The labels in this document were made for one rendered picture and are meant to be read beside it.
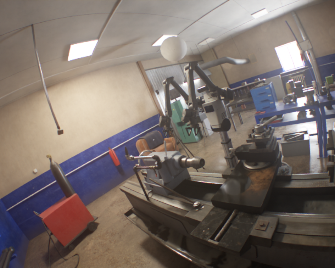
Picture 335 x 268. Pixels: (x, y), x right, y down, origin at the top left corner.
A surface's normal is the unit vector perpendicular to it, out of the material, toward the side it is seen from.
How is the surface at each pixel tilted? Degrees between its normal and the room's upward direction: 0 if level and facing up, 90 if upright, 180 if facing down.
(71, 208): 90
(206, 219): 0
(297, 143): 90
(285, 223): 0
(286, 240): 0
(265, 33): 90
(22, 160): 90
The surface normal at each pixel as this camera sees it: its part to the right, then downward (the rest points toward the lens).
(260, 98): -0.69, 0.41
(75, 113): 0.61, -0.11
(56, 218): 0.81, -0.25
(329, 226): -0.39, -0.90
